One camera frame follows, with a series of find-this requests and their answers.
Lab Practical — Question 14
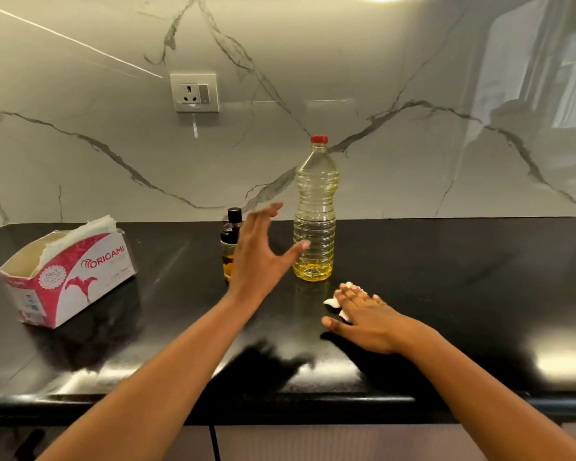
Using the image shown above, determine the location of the black stone countertop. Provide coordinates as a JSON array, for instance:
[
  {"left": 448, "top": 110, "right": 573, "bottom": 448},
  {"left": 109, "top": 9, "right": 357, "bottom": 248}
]
[{"left": 0, "top": 216, "right": 576, "bottom": 426}]

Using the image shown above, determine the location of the person's left hand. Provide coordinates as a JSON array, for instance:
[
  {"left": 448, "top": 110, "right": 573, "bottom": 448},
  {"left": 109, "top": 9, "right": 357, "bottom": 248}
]
[{"left": 225, "top": 202, "right": 311, "bottom": 305}]

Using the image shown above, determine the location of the person's left forearm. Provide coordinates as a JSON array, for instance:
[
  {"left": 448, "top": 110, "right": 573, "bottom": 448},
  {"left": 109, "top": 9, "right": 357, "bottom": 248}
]
[{"left": 36, "top": 290, "right": 258, "bottom": 461}]

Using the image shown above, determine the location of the white wall socket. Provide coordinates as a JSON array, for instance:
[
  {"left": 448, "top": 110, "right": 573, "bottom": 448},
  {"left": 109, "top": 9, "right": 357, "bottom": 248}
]
[{"left": 170, "top": 73, "right": 220, "bottom": 113}]

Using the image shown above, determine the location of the large clear plastic oil bottle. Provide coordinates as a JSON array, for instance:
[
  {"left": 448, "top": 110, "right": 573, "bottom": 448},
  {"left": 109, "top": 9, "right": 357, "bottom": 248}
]
[{"left": 293, "top": 135, "right": 340, "bottom": 283}]

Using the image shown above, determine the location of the small glass oil bottle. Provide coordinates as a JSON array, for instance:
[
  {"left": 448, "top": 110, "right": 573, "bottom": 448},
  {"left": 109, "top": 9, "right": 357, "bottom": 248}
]
[{"left": 220, "top": 207, "right": 243, "bottom": 283}]

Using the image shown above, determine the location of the stack of white tissues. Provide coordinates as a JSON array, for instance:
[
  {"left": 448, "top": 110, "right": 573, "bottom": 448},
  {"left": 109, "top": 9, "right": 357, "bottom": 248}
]
[{"left": 38, "top": 215, "right": 118, "bottom": 274}]

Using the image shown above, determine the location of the black knobbed bottle lid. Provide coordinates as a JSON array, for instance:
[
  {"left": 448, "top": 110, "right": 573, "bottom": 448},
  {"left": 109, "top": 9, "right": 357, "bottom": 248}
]
[{"left": 220, "top": 207, "right": 243, "bottom": 245}]

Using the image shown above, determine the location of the brown base cabinet door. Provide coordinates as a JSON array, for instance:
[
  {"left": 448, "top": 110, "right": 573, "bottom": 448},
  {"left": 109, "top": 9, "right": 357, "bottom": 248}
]
[
  {"left": 0, "top": 425, "right": 214, "bottom": 461},
  {"left": 216, "top": 422, "right": 576, "bottom": 461}
]

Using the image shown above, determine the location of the red and white tissue box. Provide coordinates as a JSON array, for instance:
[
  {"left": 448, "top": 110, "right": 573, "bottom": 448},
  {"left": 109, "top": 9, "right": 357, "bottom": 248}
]
[{"left": 0, "top": 229, "right": 138, "bottom": 330}]

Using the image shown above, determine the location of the single white tissue sheet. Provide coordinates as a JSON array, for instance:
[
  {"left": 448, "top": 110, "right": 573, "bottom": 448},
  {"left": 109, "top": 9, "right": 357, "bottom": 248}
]
[{"left": 322, "top": 281, "right": 365, "bottom": 325}]

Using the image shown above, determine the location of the person's right forearm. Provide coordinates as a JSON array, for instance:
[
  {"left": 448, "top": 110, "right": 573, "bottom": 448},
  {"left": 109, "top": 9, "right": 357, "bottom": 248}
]
[{"left": 405, "top": 328, "right": 576, "bottom": 461}]

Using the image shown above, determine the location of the person's right hand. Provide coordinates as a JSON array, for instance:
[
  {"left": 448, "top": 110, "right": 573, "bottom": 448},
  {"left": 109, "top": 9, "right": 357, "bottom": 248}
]
[{"left": 321, "top": 282, "right": 438, "bottom": 356}]

